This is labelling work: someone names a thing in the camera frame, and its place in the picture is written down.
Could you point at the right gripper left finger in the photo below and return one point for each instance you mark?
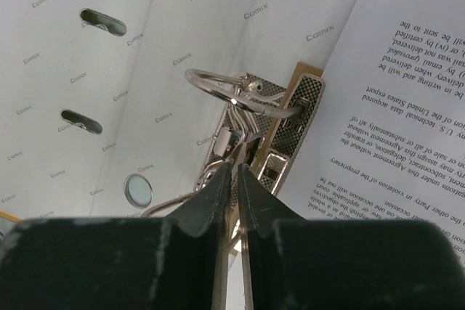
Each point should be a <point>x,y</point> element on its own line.
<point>175,262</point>

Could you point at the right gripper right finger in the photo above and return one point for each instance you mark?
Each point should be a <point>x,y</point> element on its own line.
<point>293,263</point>

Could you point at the metal lever arch mechanism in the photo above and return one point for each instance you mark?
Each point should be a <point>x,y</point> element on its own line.
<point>226,138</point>

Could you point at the yellow lever arch folder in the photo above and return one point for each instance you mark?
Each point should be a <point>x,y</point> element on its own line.
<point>96,114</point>

